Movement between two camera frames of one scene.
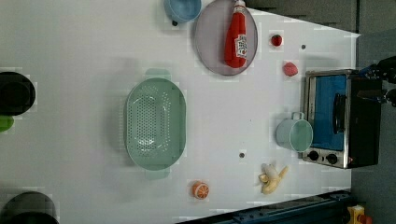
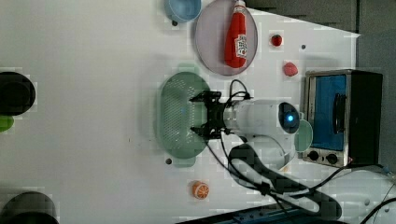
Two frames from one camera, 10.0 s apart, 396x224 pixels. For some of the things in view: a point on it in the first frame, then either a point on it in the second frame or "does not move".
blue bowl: x=183 y=10 does not move
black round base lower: x=28 y=207 does not move
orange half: x=200 y=189 does not move
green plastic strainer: x=155 y=124 → x=178 y=115
